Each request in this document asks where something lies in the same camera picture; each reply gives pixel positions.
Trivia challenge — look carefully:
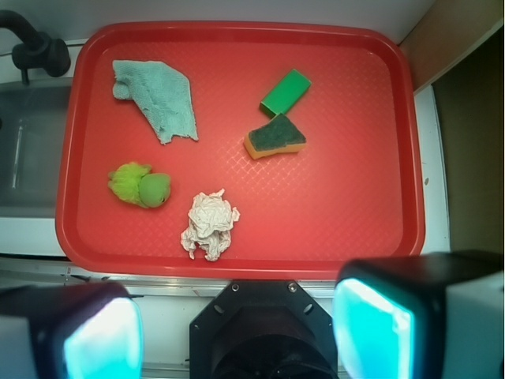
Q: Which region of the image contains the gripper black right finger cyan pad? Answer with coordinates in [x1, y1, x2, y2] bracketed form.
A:
[332, 250, 504, 378]

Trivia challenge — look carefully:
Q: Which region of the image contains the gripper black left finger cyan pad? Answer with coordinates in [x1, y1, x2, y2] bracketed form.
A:
[1, 283, 144, 378]

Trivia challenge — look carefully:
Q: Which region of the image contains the green plush animal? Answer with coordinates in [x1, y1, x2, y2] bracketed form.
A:
[107, 162, 171, 208]

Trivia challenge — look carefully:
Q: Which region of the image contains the crumpled white paper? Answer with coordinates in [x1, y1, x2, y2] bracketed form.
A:
[181, 189, 241, 262]

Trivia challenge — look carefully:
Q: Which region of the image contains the red plastic tray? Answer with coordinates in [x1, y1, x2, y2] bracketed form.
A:
[56, 22, 425, 280]

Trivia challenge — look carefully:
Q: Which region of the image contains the stainless steel sink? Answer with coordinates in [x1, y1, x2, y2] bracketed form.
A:
[1, 78, 72, 218]

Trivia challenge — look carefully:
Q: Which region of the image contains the orange sponge with green scourer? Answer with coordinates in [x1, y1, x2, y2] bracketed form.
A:
[244, 114, 307, 159]

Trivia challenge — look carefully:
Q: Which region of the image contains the teal knitted cloth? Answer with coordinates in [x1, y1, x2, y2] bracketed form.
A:
[112, 60, 199, 145]

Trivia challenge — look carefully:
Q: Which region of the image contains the green rectangular box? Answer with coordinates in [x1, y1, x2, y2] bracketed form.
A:
[260, 69, 312, 117]

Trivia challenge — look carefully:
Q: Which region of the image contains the black faucet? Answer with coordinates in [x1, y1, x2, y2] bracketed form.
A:
[1, 9, 71, 86]

